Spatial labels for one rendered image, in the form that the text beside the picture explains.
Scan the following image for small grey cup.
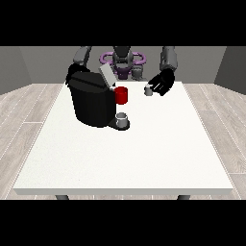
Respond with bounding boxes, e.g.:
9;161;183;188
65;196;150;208
115;111;130;128

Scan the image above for red pod holder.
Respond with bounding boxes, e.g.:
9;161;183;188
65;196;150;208
114;86;129;106

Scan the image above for pale grey machine lid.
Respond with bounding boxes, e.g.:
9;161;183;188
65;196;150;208
98;62;117;88

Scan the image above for black coffee machine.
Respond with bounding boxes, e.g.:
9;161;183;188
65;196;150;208
68;70;131;132

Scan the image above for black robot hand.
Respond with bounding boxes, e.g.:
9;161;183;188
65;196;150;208
147;67;176;97
64;62;91;86

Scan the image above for grey robot trunk purple rings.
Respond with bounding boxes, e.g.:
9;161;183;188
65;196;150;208
99;46;148;81

